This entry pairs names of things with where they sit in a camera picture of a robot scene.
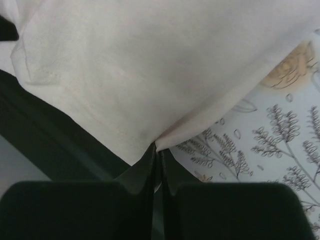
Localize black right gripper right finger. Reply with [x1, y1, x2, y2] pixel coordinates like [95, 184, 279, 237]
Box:
[159, 150, 315, 240]

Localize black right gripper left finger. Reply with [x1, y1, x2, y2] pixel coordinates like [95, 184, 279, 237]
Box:
[0, 145, 156, 240]

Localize white green raglan t-shirt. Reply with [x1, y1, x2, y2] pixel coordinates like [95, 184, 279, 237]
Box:
[0, 0, 320, 165]

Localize floral patterned table mat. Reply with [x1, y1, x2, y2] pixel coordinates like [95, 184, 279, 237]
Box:
[170, 30, 320, 239]

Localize black metal base rail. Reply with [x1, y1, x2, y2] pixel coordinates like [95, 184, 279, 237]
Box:
[0, 71, 130, 181]

